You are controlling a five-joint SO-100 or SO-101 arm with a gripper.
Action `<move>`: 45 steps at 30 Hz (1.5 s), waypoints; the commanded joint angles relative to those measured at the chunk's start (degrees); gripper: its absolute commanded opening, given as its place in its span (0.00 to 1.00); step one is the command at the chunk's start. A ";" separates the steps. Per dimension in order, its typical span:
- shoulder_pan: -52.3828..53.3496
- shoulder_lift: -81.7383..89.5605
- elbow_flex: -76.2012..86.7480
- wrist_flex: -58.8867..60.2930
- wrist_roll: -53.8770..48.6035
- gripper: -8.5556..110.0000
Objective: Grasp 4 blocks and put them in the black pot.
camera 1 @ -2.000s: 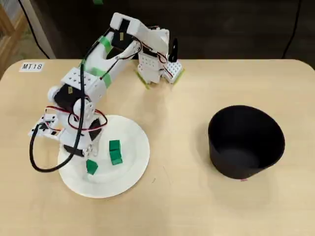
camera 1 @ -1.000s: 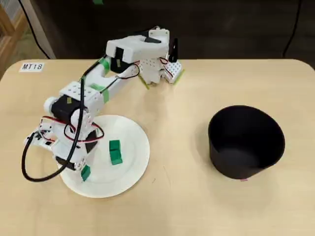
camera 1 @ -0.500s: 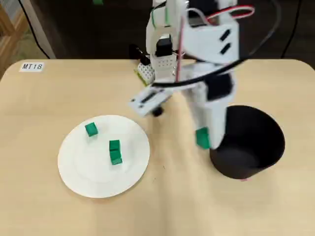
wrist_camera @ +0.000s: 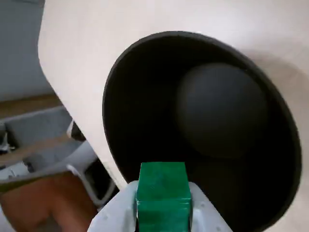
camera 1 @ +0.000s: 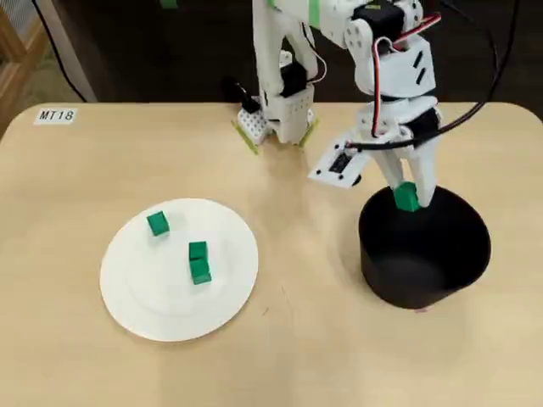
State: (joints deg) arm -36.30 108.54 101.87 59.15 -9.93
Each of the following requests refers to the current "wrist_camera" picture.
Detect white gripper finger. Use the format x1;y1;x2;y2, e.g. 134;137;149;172
188;181;234;232
89;181;140;232

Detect gray partition with wooden frame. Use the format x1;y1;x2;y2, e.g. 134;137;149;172
0;0;97;184

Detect black pot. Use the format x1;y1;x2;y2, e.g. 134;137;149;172
101;30;303;232

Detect white metal chair frame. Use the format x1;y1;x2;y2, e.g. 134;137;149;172
65;119;116;207

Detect green cube block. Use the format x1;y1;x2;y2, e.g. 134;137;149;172
135;161;193;232

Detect person's bare hand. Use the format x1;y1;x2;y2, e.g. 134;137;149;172
0;174;97;232

